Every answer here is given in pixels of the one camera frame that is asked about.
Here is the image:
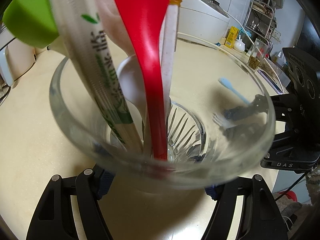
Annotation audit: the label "white plastic spork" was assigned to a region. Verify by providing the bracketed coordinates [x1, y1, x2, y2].
[213, 113, 234, 129]

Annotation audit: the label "blue plastic spork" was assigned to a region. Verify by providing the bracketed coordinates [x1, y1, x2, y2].
[219, 77, 250, 105]

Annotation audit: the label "clear glass tumbler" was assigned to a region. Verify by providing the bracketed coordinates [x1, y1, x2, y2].
[49, 38, 284, 189]

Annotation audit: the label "speckled white banded chopsticks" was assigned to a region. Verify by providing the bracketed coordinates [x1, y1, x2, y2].
[159, 0, 182, 116]

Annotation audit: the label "small white plastic spoon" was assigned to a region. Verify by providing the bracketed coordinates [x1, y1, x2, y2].
[117, 55, 146, 120]

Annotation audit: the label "red handled utensil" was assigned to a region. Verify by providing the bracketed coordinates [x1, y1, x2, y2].
[114, 0, 169, 160]

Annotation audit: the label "speckled beige large spoon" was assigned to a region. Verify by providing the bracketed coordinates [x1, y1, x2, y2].
[95, 0, 135, 56]

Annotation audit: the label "disposable chopsticks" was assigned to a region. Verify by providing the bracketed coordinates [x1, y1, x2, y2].
[50, 0, 143, 153]

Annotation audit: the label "wooden handled fork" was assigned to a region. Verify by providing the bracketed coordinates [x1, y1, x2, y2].
[168, 101, 206, 163]

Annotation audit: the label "glass spice jar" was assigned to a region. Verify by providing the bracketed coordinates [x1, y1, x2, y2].
[248, 38, 269, 71]

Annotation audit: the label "small white teapot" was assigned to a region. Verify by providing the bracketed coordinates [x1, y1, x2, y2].
[233, 36, 245, 53]

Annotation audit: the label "yellow box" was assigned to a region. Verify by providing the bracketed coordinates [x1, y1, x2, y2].
[225, 26, 239, 49]

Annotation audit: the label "white rice cooker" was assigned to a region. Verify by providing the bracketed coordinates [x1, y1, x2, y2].
[177, 0, 230, 44]

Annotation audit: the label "beige electric cooker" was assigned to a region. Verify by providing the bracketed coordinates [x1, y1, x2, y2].
[1, 28, 36, 87]

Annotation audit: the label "metal wire rack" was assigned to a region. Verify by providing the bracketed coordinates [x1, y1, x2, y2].
[245, 0, 277, 40]

